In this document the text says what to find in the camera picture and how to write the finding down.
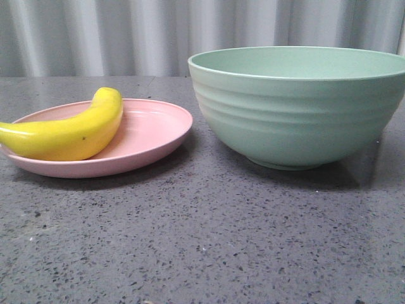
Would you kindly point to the yellow banana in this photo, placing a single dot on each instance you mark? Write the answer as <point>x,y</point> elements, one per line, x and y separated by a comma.
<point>76,138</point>

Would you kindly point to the pink plate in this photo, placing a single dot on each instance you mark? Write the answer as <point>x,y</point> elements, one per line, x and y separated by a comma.
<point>149,131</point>

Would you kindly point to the green ribbed bowl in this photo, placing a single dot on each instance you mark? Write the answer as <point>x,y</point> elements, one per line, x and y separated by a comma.
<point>297,107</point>

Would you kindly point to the white pleated curtain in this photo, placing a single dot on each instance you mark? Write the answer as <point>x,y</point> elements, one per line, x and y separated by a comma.
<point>117,38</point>

